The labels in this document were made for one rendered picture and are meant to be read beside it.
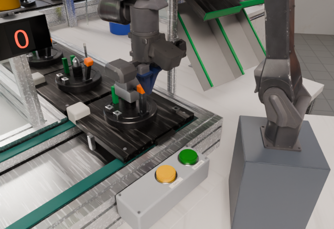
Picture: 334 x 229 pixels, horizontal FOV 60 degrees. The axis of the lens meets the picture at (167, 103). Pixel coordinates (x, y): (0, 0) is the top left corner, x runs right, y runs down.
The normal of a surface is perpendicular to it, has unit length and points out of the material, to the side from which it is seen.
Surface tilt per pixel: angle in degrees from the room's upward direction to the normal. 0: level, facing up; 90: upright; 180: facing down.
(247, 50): 45
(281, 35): 90
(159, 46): 17
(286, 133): 90
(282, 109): 65
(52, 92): 0
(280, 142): 90
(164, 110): 0
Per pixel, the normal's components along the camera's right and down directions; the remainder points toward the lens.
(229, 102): 0.00, -0.84
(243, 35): 0.41, -0.28
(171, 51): 0.22, -0.71
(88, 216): 0.72, 0.38
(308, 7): -0.14, 0.54
